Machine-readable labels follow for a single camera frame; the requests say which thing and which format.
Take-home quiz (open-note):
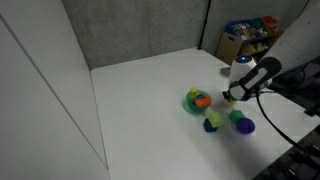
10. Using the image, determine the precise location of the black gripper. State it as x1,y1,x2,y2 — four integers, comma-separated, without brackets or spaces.
222,89,233,101

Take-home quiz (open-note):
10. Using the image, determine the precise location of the orange toy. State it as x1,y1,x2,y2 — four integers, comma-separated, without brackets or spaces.
194,95,213,109

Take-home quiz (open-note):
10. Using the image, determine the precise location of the yellow duck toy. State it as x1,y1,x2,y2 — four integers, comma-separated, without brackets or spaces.
189,86,200,98

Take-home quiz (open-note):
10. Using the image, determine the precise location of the green bowl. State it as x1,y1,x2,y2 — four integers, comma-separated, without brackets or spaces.
183,89,212,114

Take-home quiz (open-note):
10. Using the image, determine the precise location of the lime green cube block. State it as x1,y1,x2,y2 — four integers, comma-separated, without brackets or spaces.
208,111,226,128

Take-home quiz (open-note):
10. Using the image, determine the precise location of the dark teal cube block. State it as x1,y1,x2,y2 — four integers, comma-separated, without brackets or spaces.
203,117,218,133

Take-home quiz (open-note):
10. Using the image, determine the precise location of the brown cardboard box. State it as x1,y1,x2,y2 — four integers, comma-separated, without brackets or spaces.
215,31,244,66

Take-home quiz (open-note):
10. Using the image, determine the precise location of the cardboard box of snacks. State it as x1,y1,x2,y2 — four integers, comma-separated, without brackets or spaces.
224,15,284,58

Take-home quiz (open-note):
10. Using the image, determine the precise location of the black stand pole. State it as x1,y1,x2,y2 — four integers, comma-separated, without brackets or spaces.
197,0,212,51

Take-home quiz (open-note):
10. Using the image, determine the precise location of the black table clamp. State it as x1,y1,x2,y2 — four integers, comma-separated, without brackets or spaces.
303,103,320,118

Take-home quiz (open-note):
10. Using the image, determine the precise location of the black perforated base board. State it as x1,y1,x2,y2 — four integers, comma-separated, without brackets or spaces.
253,129,320,180

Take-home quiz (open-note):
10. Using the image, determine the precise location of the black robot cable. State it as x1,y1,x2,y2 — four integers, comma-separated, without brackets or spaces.
254,91,320,158

